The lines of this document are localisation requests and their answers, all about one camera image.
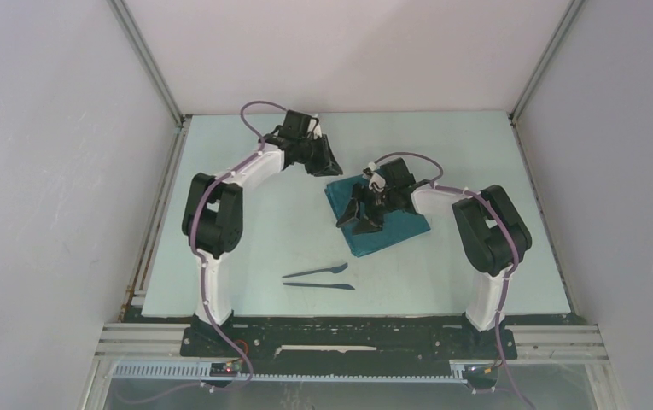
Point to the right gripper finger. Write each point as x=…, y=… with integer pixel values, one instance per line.
x=368, y=223
x=352, y=212

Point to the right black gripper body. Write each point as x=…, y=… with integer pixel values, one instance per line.
x=379, y=202

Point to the aluminium frame extrusion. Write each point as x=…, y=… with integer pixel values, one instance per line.
x=128, y=342

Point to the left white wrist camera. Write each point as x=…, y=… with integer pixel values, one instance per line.
x=315, y=130

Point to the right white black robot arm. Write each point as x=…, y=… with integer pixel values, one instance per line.
x=493, y=235

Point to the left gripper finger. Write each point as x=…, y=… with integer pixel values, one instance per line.
x=325, y=153
x=322, y=169

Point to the white slotted cable duct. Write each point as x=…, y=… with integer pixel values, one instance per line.
x=209, y=371

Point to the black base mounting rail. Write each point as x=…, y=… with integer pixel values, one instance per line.
x=349, y=345

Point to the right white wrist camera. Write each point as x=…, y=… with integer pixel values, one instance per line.
x=375, y=181

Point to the teal cloth napkin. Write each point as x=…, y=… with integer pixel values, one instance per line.
x=399, y=226

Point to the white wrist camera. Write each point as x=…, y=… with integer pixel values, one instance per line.
x=375, y=181
x=315, y=130

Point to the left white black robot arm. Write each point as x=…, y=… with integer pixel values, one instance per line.
x=213, y=220

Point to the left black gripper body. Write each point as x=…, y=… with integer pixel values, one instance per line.
x=311, y=150

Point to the dark plastic knife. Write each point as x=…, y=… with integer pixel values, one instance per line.
x=340, y=286

